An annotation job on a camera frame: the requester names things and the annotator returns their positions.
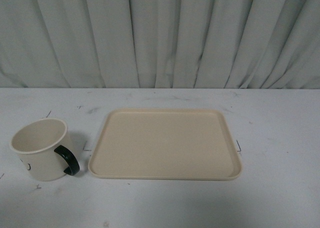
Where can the cream mug with black handle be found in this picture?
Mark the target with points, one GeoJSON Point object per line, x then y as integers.
{"type": "Point", "coordinates": [46, 150]}

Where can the beige rectangular plastic tray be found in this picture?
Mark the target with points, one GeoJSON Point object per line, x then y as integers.
{"type": "Point", "coordinates": [165, 144]}

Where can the pale green curtain backdrop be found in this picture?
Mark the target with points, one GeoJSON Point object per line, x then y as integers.
{"type": "Point", "coordinates": [230, 44]}

